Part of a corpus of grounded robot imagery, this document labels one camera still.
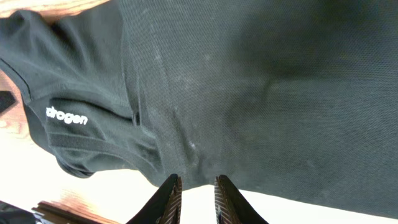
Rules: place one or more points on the black t-shirt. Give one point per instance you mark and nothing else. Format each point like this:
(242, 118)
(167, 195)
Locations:
(296, 99)

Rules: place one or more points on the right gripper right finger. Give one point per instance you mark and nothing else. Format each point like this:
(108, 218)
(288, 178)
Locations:
(231, 207)

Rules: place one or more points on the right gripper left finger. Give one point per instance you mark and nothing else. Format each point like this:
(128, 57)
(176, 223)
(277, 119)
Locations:
(164, 207)

